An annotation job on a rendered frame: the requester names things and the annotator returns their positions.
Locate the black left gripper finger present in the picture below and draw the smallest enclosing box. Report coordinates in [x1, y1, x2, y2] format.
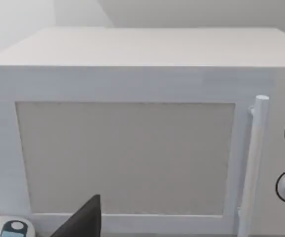
[49, 194, 102, 237]

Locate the white microwave door handle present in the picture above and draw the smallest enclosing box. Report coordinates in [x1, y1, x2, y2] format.
[236, 94, 269, 237]

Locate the white microwave door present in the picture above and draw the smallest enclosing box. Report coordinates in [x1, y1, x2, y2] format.
[0, 65, 278, 235]

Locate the pale microwave oven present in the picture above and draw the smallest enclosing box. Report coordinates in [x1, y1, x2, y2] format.
[0, 27, 285, 237]

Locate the white and blue bottle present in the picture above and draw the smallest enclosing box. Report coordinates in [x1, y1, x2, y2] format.
[0, 216, 36, 237]

